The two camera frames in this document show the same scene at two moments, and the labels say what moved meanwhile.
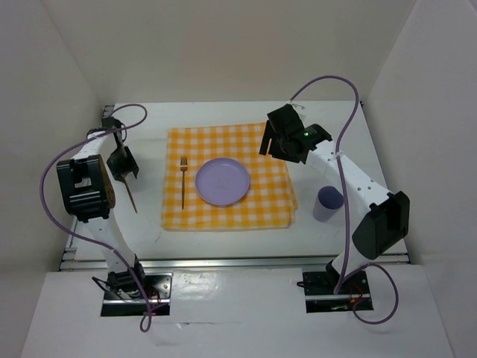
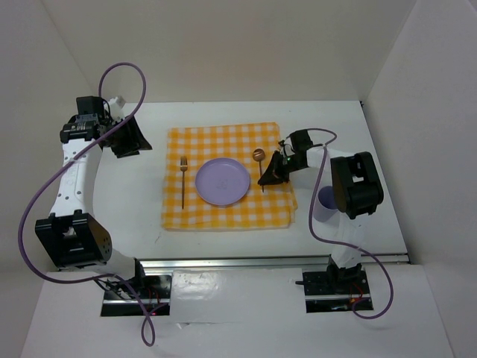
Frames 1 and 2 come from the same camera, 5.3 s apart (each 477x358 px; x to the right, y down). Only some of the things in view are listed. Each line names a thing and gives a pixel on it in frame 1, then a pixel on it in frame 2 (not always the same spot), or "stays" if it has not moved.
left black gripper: [129, 166] -> [135, 141]
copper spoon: [132, 198] -> [258, 154]
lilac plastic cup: [329, 201] stays
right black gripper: [267, 137] -> [274, 173]
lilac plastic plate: [223, 181] stays
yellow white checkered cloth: [270, 201] stays
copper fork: [183, 166] stays
